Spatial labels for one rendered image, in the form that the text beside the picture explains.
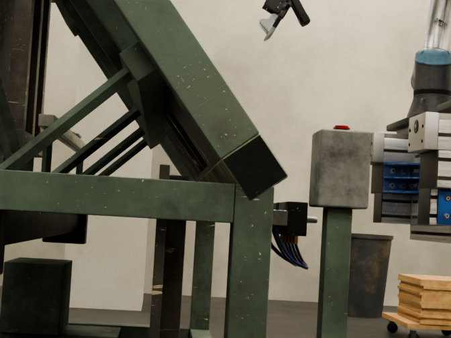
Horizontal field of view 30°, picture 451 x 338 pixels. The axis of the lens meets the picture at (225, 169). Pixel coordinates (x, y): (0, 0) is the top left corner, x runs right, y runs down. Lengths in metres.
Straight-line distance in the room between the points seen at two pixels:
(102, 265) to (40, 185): 4.34
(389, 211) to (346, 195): 0.61
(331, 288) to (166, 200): 0.43
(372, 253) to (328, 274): 4.72
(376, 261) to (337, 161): 4.80
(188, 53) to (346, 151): 0.43
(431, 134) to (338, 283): 0.42
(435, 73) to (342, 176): 0.78
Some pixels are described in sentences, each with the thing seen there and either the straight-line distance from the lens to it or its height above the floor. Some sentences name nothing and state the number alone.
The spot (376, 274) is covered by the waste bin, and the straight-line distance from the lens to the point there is 6.75.
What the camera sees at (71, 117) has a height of 0.93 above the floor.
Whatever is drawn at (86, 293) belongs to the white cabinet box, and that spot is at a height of 0.11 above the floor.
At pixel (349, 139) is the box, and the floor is 0.91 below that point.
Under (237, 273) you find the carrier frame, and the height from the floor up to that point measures 0.59.
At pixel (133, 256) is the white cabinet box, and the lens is 6.24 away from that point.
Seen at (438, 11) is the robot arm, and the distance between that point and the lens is 2.84.
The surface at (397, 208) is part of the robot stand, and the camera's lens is 2.56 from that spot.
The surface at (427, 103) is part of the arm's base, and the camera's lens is 2.62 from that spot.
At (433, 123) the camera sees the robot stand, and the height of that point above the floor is 0.97.
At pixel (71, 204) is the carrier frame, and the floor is 0.72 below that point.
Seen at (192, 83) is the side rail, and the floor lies 1.01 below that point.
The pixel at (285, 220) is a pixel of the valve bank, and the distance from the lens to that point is 2.21.
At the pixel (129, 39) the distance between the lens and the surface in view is 2.08.
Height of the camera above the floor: 0.71
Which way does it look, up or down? 3 degrees up
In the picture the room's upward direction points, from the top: 3 degrees clockwise
